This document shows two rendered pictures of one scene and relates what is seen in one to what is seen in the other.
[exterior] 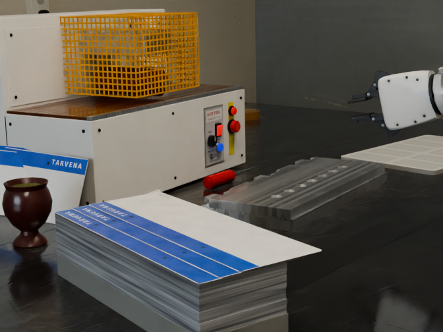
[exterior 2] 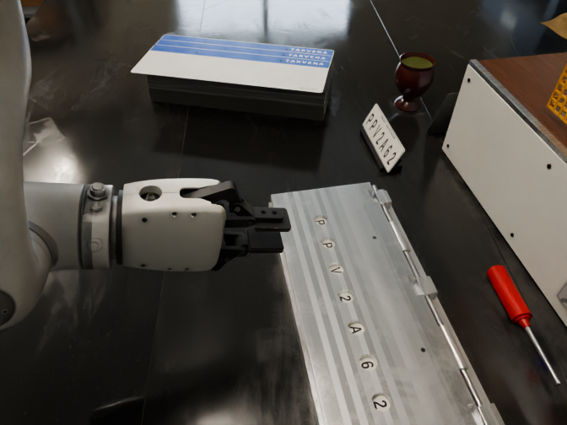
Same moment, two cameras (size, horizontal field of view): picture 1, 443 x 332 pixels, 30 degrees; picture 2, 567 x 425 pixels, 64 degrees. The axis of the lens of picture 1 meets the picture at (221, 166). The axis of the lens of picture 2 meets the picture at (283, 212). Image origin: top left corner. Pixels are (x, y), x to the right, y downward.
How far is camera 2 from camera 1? 1.90 m
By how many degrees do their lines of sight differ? 110
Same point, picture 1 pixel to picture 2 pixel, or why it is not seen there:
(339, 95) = not seen: outside the picture
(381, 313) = (116, 137)
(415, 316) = (94, 142)
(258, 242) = (173, 65)
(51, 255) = (369, 101)
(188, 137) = (554, 224)
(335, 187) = (294, 283)
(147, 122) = (514, 132)
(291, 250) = (147, 66)
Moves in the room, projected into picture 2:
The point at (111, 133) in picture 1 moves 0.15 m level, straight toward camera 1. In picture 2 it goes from (477, 96) to (397, 68)
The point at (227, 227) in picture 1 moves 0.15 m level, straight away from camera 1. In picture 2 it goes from (208, 72) to (256, 100)
